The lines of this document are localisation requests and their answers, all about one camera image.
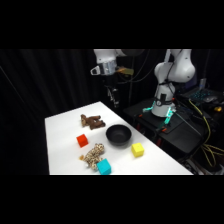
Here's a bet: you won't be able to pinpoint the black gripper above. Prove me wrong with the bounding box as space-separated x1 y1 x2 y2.
105 75 121 108

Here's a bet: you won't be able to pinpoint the red cube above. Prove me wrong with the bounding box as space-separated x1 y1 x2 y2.
76 133 90 149

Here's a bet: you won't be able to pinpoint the black bowl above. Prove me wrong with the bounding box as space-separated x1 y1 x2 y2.
105 124 133 147

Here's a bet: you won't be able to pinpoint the yellow cube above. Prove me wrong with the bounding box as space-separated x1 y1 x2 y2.
130 142 145 158

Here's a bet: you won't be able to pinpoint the cyan cube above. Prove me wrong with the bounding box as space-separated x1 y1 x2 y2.
96 158 112 176

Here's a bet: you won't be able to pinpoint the brown teddy plush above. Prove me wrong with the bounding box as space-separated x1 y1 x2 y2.
80 113 107 131

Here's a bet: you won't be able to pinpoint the leopard spotted plush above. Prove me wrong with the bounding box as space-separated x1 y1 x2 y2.
79 143 106 171

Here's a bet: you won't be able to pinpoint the black robot stand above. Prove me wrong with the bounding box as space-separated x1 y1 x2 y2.
123 97 206 161

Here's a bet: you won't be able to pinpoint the backlit keyboard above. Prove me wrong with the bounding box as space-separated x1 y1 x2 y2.
188 87 219 102

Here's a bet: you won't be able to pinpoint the yellow cable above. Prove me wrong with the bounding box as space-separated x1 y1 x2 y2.
188 99 224 168

